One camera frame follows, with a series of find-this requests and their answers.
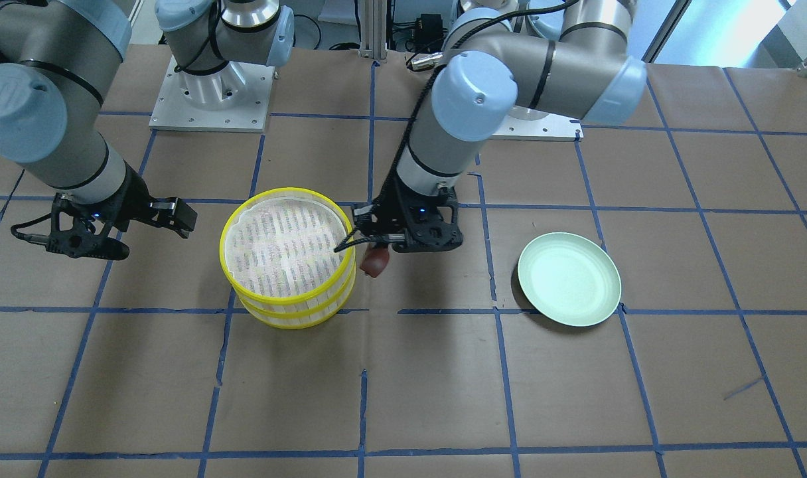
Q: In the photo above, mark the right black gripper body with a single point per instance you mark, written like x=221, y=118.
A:
x=133, y=197

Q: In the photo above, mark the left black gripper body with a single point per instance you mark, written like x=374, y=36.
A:
x=395, y=203

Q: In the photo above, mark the brown bun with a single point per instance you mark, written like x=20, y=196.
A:
x=375, y=259

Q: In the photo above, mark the yellow steamer layer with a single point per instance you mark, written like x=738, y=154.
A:
x=306, y=313
x=280, y=246

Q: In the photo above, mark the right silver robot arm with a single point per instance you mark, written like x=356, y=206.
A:
x=58, y=60

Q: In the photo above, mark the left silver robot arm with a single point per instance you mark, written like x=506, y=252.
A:
x=569, y=59

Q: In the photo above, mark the silver cylinder connector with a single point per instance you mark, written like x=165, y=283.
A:
x=423, y=62

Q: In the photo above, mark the light green plate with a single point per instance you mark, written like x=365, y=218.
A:
x=569, y=279

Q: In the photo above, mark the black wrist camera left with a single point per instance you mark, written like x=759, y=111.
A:
x=363, y=218

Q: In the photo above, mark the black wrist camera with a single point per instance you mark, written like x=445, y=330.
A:
x=173, y=214
x=363, y=218

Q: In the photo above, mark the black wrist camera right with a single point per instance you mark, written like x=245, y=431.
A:
x=173, y=214

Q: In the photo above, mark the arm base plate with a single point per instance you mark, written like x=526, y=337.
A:
x=236, y=99
x=549, y=127

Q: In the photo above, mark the aluminium frame post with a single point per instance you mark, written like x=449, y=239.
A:
x=373, y=24

